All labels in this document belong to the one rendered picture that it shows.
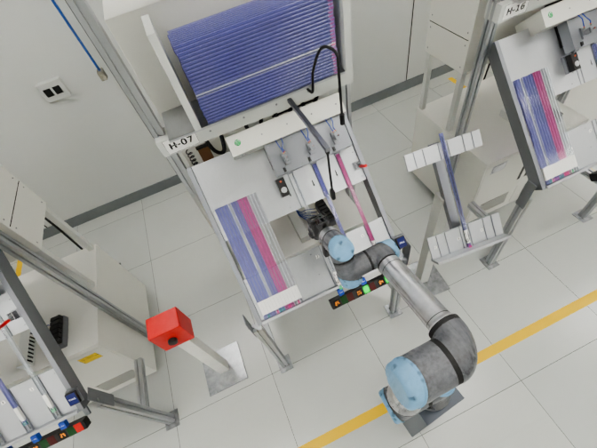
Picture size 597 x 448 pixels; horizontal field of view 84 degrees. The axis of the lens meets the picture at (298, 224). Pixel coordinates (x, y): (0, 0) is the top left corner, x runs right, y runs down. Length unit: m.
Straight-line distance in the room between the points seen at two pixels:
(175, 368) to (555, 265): 2.46
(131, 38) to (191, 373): 1.81
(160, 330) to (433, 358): 1.10
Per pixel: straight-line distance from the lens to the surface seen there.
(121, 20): 1.31
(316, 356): 2.14
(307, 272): 1.45
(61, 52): 2.77
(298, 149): 1.37
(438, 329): 0.96
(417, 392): 0.89
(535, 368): 2.30
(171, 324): 1.57
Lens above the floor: 2.05
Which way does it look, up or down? 52 degrees down
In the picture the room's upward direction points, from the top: 16 degrees counter-clockwise
